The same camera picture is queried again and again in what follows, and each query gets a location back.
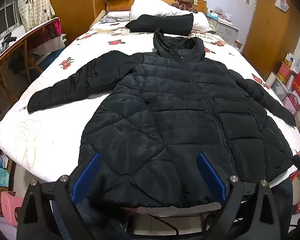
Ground grey nightstand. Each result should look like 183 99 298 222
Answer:
210 17 240 45

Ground wooden bed rail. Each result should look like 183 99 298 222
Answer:
90 9 107 29

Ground pink stool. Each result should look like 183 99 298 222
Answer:
0 191 24 227

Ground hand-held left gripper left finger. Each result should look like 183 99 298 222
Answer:
16 152 130 240

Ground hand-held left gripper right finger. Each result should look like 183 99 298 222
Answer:
192 152 282 240

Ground wooden desk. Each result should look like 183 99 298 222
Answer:
0 17 65 113

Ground patterned curtain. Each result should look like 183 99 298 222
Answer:
16 0 56 30

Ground black puffer jacket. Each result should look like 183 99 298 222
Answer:
27 28 297 209

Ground folded black garment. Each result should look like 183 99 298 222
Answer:
125 13 194 37

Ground white plastic bag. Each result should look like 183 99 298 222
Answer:
275 0 290 12

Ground wooden wardrobe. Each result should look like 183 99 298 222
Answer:
48 0 108 43

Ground person's legs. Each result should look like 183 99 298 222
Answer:
51 177 294 240

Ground nightstand clutter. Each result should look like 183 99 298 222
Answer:
206 6 233 22

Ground black metal stand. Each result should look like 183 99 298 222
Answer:
1 34 17 51

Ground white pillow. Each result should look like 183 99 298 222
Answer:
129 0 210 32

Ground brown teddy bear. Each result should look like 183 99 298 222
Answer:
171 0 198 14

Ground black cable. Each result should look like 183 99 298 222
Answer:
149 211 182 234

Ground floral bed sheet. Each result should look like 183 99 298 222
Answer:
0 11 300 215

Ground barred window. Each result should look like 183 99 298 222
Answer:
0 0 24 48

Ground pink cloth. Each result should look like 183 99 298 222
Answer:
53 20 66 48

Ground wooden door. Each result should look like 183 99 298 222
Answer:
242 0 300 80

